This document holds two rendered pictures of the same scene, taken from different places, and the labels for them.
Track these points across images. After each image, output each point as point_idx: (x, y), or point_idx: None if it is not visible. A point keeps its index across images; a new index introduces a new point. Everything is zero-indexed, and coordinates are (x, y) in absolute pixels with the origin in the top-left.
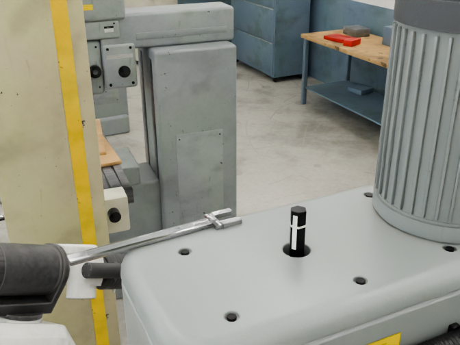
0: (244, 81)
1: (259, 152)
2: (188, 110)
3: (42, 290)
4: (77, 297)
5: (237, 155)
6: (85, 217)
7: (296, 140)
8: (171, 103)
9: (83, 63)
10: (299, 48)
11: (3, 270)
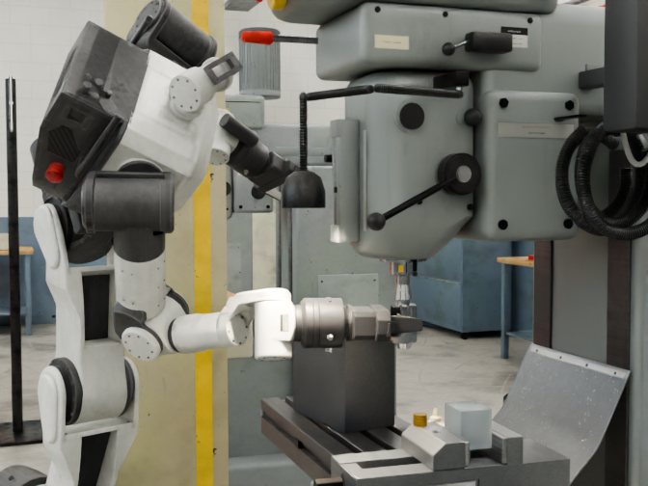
0: (418, 337)
1: (437, 396)
2: (335, 243)
3: (193, 54)
4: (212, 147)
5: (404, 397)
6: (201, 297)
7: (492, 388)
8: (313, 231)
9: (218, 107)
10: (499, 293)
11: (169, 9)
